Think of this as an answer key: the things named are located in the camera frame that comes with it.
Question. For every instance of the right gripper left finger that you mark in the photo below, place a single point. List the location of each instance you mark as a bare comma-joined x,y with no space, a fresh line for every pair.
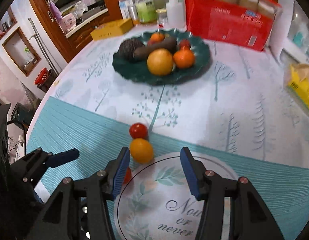
60,217

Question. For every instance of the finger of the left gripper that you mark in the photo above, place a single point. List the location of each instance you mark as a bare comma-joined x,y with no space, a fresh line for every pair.
56,160

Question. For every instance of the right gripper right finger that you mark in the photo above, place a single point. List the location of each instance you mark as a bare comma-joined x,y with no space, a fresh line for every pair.
250,218

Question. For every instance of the dark avocado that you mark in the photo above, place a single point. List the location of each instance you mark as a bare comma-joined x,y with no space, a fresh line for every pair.
128,47

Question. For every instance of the large yellow orange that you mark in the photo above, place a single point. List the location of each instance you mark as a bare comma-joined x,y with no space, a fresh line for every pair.
160,62

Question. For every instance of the dark red plum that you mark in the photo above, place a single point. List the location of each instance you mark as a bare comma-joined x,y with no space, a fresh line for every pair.
150,42

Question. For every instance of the orange tangerine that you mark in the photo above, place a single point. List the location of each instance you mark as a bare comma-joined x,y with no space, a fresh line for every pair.
157,37
184,58

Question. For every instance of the overripe dark banana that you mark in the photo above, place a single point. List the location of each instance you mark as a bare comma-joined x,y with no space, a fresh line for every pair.
142,53

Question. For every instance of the red cherry tomato lower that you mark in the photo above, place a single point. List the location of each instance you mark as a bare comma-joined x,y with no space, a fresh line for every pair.
128,176

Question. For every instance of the red cherry tomato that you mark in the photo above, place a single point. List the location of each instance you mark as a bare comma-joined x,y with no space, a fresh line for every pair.
138,130
128,176

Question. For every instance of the small yellow-orange citrus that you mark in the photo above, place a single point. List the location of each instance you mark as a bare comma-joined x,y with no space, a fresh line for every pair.
141,151

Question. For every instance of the red cherry tomato top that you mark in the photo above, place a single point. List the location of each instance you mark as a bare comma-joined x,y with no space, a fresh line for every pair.
138,130

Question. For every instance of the tree pattern tablecloth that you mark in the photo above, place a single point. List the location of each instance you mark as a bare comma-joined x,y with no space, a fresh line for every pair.
236,115

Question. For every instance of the yellow cardboard box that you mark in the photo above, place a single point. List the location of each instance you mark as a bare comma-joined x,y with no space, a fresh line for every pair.
112,29

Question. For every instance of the yellow tissue pack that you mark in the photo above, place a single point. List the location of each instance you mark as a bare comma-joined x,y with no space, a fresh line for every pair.
296,81

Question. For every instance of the dark green scalloped plate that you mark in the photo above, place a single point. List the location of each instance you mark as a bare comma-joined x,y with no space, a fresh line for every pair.
137,70

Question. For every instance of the silver metal can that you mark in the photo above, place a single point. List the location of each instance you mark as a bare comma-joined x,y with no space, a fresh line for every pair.
133,12

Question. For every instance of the white blue carton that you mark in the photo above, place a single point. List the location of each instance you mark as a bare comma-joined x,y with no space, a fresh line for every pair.
124,8

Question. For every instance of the green label glass bottle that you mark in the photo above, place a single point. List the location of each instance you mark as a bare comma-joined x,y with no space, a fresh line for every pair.
146,11

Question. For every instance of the small glass jar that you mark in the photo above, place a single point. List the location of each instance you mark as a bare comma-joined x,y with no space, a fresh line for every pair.
161,17

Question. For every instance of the white countertop appliance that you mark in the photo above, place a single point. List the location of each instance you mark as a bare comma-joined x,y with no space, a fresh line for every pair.
289,39

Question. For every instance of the white squeeze bottle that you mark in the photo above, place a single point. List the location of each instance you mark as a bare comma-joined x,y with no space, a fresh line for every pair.
175,14

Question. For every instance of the red package with jars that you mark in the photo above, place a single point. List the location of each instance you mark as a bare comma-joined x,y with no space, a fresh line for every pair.
246,23

